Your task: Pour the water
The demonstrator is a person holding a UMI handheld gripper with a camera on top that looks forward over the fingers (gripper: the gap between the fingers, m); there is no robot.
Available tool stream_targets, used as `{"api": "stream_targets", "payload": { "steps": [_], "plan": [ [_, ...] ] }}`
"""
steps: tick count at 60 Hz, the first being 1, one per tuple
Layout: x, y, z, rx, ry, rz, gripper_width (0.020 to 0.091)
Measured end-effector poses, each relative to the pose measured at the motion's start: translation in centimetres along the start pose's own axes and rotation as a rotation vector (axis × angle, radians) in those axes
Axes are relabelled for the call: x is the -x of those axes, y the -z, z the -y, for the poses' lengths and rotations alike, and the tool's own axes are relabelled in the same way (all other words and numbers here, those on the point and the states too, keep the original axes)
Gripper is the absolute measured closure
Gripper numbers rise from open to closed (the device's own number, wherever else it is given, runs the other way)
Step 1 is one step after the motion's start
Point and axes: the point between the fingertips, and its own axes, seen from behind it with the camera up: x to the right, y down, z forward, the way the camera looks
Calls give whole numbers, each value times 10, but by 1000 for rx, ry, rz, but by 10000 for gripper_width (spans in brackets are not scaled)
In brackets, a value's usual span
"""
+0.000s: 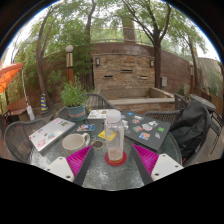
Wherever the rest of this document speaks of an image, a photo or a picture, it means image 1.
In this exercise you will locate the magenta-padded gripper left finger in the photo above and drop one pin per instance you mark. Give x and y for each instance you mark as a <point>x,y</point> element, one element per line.
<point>80,160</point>

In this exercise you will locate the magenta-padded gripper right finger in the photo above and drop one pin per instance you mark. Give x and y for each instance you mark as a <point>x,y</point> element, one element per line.
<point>146,159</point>

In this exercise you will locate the clear plastic bottle white cap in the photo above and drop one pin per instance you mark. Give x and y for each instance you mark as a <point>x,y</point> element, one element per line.
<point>114,136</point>

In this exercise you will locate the stone water basin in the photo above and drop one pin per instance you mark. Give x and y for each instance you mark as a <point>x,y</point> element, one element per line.
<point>143,100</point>

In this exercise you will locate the beige ribbed ceramic mug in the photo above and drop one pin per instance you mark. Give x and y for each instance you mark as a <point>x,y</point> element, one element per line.
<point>74,143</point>

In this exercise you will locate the flat round red coaster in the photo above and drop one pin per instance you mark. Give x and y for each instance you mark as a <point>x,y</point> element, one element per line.
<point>108,161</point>

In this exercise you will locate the black laptop with stickers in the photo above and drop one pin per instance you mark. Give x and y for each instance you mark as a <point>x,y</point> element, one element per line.
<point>146,130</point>

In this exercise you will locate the yellow card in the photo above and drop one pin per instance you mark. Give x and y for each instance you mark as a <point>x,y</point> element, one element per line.
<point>101,135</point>

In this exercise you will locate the small colourful sticker card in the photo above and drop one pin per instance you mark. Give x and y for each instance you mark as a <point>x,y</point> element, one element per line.
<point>86,127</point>

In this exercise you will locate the silver laptop with stickers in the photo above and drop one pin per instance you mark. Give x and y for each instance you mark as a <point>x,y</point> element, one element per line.
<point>50,133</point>

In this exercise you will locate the grey mesh patio chair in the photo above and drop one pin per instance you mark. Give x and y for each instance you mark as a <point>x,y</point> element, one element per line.
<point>160,116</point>
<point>180,101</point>
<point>98,100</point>
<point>18,136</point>

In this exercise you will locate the white booklet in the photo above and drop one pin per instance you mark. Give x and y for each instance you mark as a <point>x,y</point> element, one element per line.
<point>98,114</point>

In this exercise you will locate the black jacket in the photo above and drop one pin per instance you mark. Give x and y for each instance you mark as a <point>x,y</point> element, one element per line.
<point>191,130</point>

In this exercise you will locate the green plant in blue pot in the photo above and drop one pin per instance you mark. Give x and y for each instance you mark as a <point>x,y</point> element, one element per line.
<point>74,96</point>

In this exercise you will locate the blue yellow striped bollard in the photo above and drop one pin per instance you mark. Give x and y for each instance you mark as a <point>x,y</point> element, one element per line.
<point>44,102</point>

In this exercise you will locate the white umbrella base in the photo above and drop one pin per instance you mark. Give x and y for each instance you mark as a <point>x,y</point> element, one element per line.
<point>30,113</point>

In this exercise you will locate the black metal patio chair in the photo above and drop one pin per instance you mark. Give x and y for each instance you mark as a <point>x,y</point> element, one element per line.
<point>218,126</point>

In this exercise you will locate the round dark patio table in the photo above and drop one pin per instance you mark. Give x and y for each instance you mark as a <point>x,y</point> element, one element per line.
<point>204,102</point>

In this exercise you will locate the wooden bench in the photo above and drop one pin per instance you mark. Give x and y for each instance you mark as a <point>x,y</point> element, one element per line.
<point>16,106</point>

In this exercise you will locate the forked dark-trunk tree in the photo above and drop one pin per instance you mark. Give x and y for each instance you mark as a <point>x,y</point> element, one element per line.
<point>157,73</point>

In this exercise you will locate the leaning tree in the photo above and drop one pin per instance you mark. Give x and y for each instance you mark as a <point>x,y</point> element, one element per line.
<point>40,76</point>

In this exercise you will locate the orange patio umbrella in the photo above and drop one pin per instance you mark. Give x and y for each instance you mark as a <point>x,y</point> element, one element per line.
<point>8,76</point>

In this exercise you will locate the grey wall box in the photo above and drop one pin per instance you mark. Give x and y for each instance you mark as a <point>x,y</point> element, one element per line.
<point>164,82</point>

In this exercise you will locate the wooden lamp post white globe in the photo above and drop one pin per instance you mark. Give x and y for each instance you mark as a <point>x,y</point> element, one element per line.
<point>69,66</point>

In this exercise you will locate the black wall lantern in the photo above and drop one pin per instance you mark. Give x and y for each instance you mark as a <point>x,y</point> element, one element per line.
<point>97,62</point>
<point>151,63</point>

